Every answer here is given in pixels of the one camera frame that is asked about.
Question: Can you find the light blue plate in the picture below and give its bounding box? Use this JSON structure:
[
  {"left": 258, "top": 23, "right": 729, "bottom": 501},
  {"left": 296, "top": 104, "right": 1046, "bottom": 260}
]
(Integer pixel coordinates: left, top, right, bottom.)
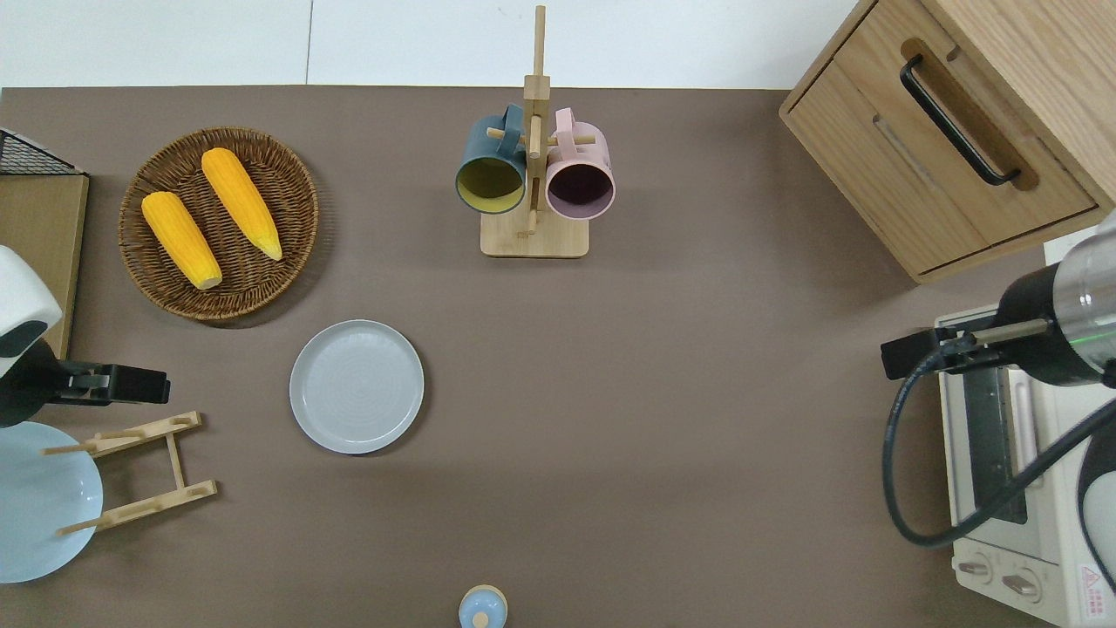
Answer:
[{"left": 0, "top": 421, "right": 104, "bottom": 584}]

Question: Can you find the gray round plate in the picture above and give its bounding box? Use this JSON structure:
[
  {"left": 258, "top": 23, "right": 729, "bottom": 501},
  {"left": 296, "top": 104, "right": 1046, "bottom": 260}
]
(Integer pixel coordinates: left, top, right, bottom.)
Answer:
[{"left": 289, "top": 319, "right": 425, "bottom": 455}]

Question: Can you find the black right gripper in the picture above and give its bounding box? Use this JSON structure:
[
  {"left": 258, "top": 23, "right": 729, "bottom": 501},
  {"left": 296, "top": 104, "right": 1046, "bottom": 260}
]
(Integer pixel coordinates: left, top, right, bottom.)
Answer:
[{"left": 881, "top": 327, "right": 973, "bottom": 382}]

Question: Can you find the short blunt yellow corn cob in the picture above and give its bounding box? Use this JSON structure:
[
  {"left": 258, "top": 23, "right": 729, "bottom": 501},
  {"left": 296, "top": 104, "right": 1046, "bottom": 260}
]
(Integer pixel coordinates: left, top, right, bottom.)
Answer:
[{"left": 141, "top": 191, "right": 223, "bottom": 291}]

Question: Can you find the pink mug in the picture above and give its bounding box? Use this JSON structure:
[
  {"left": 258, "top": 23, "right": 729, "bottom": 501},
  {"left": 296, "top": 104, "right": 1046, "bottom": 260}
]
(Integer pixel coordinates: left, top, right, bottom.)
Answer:
[{"left": 545, "top": 107, "right": 616, "bottom": 220}]

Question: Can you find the wooden plate rack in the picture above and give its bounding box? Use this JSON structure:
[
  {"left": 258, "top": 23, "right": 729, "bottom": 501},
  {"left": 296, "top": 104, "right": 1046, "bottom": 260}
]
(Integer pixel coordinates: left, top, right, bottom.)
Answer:
[{"left": 44, "top": 411, "right": 219, "bottom": 536}]

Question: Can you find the cream toaster oven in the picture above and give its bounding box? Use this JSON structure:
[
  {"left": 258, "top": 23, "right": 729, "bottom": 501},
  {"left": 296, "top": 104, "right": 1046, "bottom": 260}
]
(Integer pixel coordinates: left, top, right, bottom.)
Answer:
[{"left": 935, "top": 305, "right": 1116, "bottom": 628}]

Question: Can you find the black cabinet handle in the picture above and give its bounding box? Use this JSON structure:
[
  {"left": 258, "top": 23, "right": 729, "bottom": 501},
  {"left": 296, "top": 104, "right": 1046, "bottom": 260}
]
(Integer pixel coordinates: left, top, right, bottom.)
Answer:
[{"left": 900, "top": 54, "right": 1022, "bottom": 187}]

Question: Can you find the long tapered yellow corn cob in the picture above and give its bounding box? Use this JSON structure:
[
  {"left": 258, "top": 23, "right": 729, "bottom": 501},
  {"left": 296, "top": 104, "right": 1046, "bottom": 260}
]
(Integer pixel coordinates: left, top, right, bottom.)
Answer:
[{"left": 201, "top": 147, "right": 284, "bottom": 262}]

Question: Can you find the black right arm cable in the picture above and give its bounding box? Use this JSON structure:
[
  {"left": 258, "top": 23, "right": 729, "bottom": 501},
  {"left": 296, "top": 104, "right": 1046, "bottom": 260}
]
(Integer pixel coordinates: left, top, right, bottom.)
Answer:
[{"left": 882, "top": 347, "right": 1116, "bottom": 549}]

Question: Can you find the blue service bell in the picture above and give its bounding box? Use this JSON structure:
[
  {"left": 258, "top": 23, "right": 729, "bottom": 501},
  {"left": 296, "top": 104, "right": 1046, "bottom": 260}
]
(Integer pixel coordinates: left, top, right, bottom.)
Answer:
[{"left": 459, "top": 584, "right": 508, "bottom": 628}]

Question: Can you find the brown wicker basket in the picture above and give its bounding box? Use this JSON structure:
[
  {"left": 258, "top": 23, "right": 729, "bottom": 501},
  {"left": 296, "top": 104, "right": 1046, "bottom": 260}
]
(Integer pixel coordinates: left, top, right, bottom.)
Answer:
[{"left": 119, "top": 127, "right": 320, "bottom": 321}]

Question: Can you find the wooden mug tree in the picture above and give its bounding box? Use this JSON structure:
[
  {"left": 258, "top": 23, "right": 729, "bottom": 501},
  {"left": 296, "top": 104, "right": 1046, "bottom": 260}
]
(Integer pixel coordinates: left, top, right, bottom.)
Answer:
[{"left": 480, "top": 5, "right": 598, "bottom": 259}]

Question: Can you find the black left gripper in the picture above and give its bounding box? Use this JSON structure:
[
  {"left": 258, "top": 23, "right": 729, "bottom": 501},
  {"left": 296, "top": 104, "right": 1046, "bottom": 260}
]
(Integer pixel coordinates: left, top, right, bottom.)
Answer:
[{"left": 54, "top": 362, "right": 171, "bottom": 407}]

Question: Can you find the dark blue mug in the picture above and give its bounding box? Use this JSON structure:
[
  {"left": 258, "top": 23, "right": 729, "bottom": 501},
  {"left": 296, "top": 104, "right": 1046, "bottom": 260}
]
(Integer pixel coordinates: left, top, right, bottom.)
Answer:
[{"left": 454, "top": 104, "right": 529, "bottom": 215}]

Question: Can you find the wooden shelf with wire grid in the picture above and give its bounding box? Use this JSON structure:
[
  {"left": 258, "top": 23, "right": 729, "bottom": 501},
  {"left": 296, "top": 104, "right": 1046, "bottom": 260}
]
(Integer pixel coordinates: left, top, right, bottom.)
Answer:
[{"left": 0, "top": 128, "right": 90, "bottom": 360}]

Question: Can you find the wooden drawer cabinet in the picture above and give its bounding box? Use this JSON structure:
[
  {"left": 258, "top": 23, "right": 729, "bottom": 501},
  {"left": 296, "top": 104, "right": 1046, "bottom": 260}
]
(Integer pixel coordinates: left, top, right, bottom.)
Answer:
[{"left": 779, "top": 0, "right": 1116, "bottom": 285}]

